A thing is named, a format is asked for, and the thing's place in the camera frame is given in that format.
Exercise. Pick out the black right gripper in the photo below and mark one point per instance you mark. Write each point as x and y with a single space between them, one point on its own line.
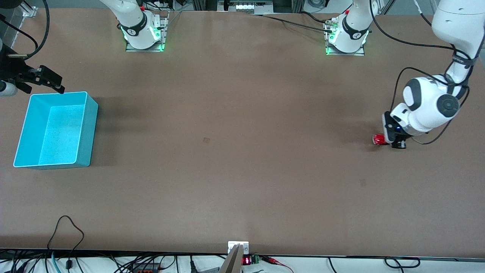
11 69

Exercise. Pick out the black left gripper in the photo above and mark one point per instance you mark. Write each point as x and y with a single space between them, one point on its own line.
398 144

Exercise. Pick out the red beetle toy car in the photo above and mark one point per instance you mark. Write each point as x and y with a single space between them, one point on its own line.
379 139

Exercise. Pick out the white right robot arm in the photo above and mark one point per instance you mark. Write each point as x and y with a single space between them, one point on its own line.
136 26

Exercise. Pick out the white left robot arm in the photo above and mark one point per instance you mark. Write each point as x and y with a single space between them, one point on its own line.
428 102

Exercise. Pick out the blue plastic box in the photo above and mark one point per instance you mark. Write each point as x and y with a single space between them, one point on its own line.
60 132

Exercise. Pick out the red clip lead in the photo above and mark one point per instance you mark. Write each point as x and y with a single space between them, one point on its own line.
271 260

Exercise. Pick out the red digit display module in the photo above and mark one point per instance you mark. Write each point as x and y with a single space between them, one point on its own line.
248 260

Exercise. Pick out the grey device with white light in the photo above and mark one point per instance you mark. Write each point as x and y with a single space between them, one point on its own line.
246 5

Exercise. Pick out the black orange connector block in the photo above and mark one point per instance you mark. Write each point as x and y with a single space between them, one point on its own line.
146 268

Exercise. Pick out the aluminium profile bracket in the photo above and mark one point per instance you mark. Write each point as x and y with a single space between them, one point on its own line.
29 8

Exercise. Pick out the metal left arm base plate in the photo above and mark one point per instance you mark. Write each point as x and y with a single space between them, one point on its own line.
360 52

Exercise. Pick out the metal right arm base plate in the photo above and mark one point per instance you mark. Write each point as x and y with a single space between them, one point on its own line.
163 30

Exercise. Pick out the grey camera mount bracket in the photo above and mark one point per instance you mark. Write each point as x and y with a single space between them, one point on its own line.
235 258

